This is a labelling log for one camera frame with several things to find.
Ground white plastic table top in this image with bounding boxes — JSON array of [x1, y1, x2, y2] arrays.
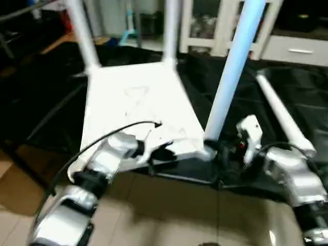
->
[[67, 60, 218, 182]]

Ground white drawer unit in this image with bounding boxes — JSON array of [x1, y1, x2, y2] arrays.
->
[[261, 35, 328, 67]]

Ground white glass-door cabinet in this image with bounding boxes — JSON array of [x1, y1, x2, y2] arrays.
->
[[178, 0, 283, 59]]

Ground black mat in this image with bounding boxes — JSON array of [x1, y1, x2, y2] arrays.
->
[[0, 38, 328, 200]]

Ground teal and white pole tool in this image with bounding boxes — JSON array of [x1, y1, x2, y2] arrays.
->
[[120, 0, 142, 47]]

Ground brown cardboard box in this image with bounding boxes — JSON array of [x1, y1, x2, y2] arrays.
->
[[0, 149, 44, 216]]

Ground black thin rod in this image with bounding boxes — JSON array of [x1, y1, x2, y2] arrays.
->
[[0, 0, 57, 22]]

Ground red cables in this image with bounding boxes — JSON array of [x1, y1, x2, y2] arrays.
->
[[59, 8, 76, 35]]

